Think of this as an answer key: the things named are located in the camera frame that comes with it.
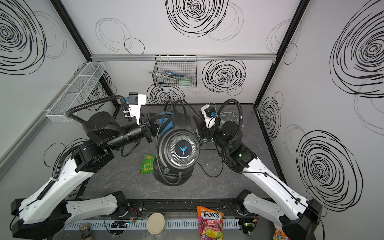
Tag black blue headphones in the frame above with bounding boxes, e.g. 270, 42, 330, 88
151, 100, 200, 186

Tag blue handled tool in basket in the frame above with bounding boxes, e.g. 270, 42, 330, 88
165, 71, 183, 78

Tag small dark jar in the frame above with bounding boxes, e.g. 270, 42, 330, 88
79, 223, 93, 240

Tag mint green headphones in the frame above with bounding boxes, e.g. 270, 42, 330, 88
196, 126, 214, 143

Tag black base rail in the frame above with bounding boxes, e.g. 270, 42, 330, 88
78, 191, 306, 221

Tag green snack bag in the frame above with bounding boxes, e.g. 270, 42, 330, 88
140, 154, 156, 175

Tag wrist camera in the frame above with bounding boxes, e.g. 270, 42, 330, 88
201, 105, 217, 129
123, 92, 146, 125

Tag green item in basket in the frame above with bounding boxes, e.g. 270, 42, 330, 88
177, 77, 195, 87

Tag white wire shelf basket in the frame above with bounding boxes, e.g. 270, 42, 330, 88
46, 62, 106, 123

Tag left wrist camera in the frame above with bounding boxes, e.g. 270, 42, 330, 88
123, 92, 146, 125

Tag Fox's fruits candy bag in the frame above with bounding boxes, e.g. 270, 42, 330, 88
197, 206, 224, 240

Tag orange snack bag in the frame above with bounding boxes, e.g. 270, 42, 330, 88
273, 223, 290, 240

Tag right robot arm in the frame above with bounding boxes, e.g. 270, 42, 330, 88
198, 99, 323, 240

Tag round beige lid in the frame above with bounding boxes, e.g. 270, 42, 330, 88
147, 213, 166, 235

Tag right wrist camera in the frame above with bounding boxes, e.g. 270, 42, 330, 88
201, 105, 217, 129

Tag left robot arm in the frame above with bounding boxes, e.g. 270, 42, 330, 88
10, 95, 168, 240

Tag white slotted cable duct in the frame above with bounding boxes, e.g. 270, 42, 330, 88
63, 218, 241, 231

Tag aluminium wall rail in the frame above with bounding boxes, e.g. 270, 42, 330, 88
91, 53, 277, 62

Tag black wire basket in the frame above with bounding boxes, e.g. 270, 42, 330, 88
151, 60, 198, 88

